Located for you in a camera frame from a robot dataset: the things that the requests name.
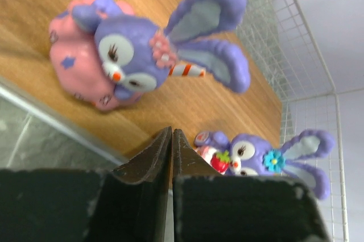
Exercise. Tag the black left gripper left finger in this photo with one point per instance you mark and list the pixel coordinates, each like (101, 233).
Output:
(126, 204)

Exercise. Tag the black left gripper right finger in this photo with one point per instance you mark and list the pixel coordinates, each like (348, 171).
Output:
(208, 206)

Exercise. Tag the purple bunny donut toy front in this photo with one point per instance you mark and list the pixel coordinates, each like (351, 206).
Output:
(104, 54)

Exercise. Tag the white wire wooden shelf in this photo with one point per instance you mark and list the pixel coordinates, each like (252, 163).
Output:
(226, 106)

